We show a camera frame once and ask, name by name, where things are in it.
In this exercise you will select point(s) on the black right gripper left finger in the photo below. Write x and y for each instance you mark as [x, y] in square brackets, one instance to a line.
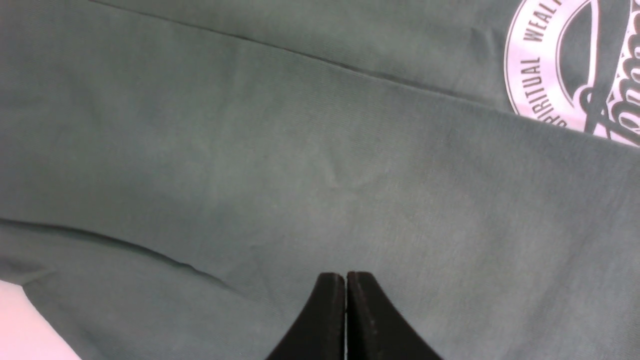
[318, 333]

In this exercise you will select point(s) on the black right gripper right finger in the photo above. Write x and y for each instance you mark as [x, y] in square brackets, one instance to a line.
[375, 330]

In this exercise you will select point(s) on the green long-sleeved shirt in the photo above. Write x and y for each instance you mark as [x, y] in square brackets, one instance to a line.
[176, 173]

